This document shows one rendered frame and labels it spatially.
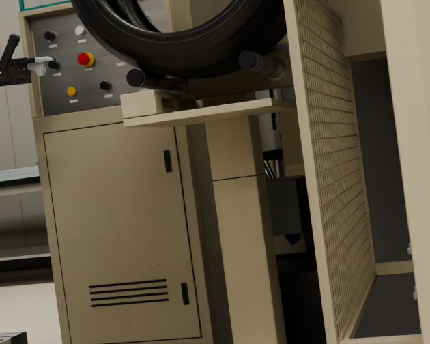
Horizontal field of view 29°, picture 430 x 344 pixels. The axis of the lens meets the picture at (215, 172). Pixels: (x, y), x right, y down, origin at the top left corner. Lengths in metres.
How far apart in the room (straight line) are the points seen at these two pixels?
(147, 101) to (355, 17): 0.60
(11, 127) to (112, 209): 3.93
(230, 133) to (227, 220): 0.24
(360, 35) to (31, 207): 4.75
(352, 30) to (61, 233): 1.27
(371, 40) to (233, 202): 0.58
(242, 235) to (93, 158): 0.73
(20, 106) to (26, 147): 0.32
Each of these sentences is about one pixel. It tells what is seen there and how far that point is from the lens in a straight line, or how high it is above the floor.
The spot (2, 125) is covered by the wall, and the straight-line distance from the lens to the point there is 6.74.
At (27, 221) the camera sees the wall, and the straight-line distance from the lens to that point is 6.68.
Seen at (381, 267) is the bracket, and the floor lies 0.33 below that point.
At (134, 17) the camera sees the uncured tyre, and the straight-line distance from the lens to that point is 2.29.
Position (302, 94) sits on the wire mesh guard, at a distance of 1.40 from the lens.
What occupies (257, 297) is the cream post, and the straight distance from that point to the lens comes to 2.35.
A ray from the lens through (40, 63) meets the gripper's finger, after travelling 2.63.
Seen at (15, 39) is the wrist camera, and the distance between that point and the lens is 2.67.
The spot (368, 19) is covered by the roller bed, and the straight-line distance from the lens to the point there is 2.21.
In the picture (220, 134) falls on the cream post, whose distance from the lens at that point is 2.33.
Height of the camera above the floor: 0.69
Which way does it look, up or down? 1 degrees down
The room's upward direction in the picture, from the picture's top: 7 degrees counter-clockwise
